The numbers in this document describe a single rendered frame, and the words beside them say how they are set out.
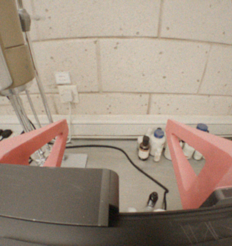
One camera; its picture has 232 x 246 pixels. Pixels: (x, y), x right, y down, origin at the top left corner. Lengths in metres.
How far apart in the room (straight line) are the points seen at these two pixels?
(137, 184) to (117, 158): 0.14
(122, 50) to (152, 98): 0.25
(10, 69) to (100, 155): 0.48
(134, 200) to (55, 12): 0.71
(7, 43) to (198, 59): 0.62
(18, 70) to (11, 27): 0.07
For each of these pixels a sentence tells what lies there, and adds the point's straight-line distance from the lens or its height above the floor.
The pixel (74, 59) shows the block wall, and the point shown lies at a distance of 0.61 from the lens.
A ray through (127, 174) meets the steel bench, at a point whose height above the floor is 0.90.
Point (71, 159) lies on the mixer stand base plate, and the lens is 0.64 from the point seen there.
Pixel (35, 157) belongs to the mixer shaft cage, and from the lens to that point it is 0.46.
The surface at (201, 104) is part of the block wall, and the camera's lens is 0.77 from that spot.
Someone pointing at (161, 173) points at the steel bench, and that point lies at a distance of 0.60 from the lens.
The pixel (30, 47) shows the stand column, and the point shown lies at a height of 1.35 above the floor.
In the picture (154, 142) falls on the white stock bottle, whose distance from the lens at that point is 0.59.
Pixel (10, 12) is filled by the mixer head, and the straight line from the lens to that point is 0.32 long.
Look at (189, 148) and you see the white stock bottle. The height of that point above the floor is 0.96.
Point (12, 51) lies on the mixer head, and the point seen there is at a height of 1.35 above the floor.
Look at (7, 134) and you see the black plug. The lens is 0.85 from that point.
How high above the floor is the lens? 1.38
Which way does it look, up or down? 37 degrees down
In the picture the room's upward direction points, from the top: straight up
